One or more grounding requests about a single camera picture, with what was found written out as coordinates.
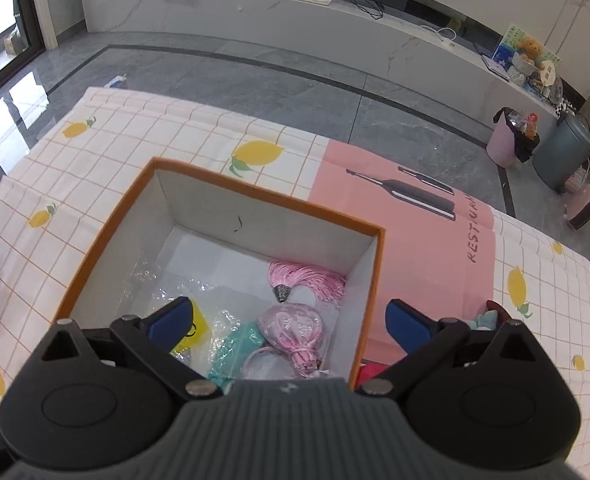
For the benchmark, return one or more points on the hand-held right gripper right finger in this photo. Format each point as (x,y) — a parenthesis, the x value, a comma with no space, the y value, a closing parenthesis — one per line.
(407,327)

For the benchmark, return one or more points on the grey trash bin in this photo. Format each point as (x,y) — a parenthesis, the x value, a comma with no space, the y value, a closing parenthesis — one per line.
(562,152)

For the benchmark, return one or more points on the yellow small bag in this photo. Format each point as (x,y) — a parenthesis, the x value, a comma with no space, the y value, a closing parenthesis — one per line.
(200,325)

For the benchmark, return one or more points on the pink tassel sachet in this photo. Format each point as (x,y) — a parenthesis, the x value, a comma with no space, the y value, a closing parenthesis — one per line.
(295,327)

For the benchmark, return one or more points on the pink printed mat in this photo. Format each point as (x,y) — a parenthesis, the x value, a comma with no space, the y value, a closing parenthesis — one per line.
(415,260)

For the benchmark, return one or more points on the teal plush bag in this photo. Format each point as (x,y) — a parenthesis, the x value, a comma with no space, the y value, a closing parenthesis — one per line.
(482,321)

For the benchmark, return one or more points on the white marble television console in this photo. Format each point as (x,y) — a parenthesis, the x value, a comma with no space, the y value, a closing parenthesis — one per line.
(285,15)

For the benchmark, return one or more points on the pink trash bin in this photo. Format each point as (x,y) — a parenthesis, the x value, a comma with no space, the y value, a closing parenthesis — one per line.
(505,142)

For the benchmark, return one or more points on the clear plastic bag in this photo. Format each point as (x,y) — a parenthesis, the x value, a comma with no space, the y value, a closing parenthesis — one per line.
(150,285)

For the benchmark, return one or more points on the green printed card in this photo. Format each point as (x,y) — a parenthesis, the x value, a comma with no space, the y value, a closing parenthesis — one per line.
(510,37)

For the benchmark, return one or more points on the pink hair hoop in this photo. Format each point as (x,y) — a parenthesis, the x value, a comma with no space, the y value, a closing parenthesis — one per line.
(260,360)

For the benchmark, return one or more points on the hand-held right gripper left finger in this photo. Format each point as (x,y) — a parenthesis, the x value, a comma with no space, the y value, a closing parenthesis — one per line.
(170,322)

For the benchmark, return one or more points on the teal cloth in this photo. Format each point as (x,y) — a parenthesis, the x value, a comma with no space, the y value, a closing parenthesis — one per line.
(240,347)

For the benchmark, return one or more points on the orange cardboard box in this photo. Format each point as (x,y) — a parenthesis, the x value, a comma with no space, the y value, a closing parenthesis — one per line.
(275,220)

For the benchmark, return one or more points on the pink space heater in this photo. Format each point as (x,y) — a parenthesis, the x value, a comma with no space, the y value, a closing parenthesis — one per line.
(582,207)

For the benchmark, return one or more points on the lemon checked tablecloth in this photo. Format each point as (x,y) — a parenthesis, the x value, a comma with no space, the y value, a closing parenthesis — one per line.
(100,170)

